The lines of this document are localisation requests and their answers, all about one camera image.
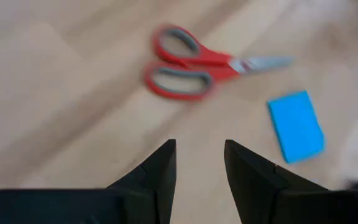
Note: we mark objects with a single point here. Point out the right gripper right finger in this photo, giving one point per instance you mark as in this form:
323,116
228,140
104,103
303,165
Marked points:
291,205

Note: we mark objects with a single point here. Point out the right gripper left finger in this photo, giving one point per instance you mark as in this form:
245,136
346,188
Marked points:
104,207

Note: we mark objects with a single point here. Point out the blue sticky note pad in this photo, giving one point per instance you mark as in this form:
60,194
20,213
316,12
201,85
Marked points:
295,127

